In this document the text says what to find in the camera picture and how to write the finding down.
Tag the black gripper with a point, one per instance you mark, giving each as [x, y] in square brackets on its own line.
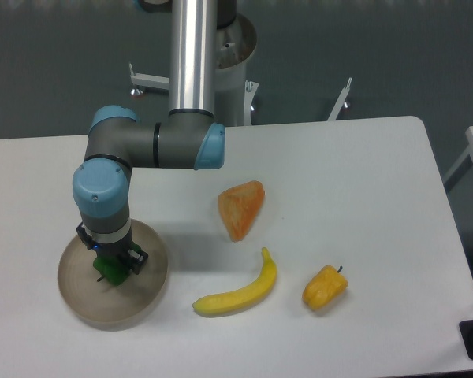
[116, 244]

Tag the green toy pepper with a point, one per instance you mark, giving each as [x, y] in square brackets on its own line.
[111, 270]

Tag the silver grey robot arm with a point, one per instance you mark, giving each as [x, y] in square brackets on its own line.
[117, 142]

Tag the beige round plate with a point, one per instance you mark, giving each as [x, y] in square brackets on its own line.
[101, 304]

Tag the yellow toy pepper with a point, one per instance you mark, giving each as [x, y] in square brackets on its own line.
[324, 287]

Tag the yellow toy banana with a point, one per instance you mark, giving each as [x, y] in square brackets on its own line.
[243, 298]

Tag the orange toy bread wedge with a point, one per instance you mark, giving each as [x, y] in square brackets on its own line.
[239, 206]

